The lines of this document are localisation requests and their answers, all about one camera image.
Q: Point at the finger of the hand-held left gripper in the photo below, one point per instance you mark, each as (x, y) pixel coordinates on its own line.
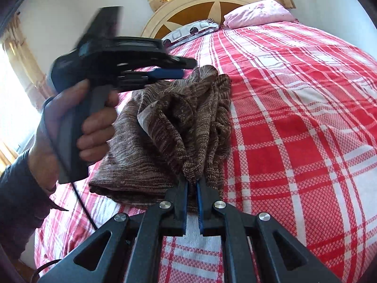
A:
(168, 73)
(182, 62)

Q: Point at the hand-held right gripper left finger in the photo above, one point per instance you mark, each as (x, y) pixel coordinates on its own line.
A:
(180, 203)

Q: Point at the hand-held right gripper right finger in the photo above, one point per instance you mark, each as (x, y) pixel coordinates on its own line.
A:
(204, 206)

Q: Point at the brown knitted sweater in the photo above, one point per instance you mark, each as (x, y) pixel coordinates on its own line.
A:
(165, 129)

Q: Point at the person's left forearm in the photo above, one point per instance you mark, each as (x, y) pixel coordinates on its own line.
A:
(20, 200)

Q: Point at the person's left hand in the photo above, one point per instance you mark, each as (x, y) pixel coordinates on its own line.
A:
(44, 141)

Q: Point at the white patterned pillow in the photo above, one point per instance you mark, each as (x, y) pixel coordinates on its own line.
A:
(191, 31)

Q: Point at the wooden bed headboard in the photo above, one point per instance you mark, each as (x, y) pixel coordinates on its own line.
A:
(191, 13)

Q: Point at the pink pillow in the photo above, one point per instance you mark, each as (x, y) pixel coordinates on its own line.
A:
(256, 14)

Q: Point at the side window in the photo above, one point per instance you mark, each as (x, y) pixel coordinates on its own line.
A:
(11, 109)

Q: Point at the red plaid bed sheet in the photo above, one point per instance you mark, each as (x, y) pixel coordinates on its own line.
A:
(294, 129)

